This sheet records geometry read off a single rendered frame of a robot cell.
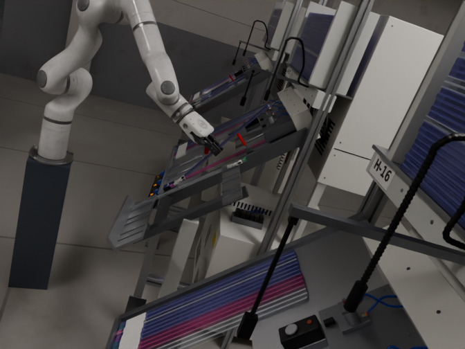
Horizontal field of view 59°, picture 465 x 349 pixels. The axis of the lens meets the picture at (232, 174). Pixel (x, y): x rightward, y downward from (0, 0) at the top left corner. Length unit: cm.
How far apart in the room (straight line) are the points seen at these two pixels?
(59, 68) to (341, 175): 126
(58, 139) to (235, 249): 94
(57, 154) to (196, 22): 388
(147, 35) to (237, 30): 426
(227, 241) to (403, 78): 103
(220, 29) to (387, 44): 408
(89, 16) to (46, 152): 66
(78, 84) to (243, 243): 101
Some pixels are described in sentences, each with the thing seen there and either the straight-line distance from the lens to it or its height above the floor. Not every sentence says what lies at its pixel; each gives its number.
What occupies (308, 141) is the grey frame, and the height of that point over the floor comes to 117.
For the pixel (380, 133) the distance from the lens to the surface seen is 186.
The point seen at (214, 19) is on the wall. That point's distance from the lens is 566.
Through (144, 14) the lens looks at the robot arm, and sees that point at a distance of 157.
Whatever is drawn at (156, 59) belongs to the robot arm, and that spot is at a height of 133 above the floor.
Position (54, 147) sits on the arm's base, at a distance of 200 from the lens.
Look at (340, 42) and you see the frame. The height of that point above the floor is 157.
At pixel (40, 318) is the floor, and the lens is 224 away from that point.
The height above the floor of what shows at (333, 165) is 109.
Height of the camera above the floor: 157
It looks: 21 degrees down
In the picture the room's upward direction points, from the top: 19 degrees clockwise
